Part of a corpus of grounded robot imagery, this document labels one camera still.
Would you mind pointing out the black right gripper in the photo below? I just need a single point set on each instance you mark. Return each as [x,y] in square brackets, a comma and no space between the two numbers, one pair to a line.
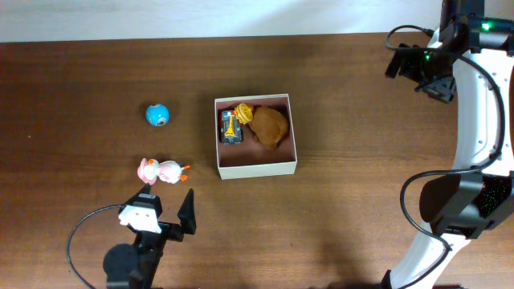
[435,88]

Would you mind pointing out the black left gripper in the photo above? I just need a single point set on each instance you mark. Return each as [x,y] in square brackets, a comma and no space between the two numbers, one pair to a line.
[168,230]

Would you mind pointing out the white pink duck toy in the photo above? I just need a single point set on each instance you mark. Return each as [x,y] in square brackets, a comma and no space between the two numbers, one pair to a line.
[151,170]

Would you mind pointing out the blue ball toy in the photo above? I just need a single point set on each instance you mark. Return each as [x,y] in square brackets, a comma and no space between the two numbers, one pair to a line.
[157,115]

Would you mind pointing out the white cardboard box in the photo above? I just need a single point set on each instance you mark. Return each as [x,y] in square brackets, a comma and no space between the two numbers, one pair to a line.
[249,158]

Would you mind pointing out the grey orange toy car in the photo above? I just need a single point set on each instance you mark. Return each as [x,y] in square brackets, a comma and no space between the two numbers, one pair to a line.
[230,132]

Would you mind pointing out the yellow round fan toy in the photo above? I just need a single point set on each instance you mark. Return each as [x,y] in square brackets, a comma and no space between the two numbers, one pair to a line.
[244,113]

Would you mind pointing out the brown plush bear toy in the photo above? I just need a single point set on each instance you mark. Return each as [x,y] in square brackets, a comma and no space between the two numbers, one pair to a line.
[269,127]

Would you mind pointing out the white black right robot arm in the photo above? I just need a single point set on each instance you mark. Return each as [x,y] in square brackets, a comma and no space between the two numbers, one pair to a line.
[469,59]

